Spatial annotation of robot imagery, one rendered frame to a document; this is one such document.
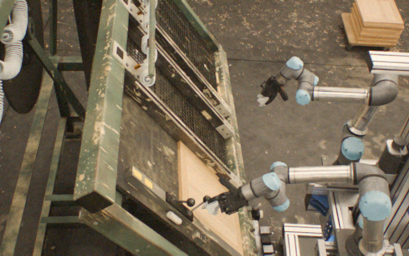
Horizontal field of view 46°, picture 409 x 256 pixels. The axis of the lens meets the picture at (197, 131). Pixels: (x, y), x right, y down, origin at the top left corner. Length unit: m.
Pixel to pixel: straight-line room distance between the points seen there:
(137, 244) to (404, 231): 1.50
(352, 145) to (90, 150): 1.53
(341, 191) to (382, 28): 2.94
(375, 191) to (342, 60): 3.61
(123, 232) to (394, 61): 1.23
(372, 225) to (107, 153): 1.13
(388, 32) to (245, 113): 1.87
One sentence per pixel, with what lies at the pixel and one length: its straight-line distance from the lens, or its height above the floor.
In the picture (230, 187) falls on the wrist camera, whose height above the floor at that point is 1.53.
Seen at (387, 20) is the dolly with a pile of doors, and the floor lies 0.41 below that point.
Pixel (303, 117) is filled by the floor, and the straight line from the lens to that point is 4.72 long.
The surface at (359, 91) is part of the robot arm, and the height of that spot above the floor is 1.63.
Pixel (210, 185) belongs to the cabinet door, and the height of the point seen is 1.12.
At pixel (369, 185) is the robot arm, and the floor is 1.66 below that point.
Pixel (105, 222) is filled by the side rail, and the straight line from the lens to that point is 1.76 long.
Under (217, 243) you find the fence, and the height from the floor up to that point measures 1.15.
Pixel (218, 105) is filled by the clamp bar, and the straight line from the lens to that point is 3.20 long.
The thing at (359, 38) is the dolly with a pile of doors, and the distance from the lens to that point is 5.59.
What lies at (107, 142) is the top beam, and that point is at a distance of 1.77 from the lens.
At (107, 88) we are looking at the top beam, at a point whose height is 1.91.
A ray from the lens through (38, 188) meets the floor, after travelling 4.14.
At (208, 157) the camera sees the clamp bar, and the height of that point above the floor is 1.22.
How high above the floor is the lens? 3.17
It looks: 46 degrees down
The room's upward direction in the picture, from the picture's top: 3 degrees clockwise
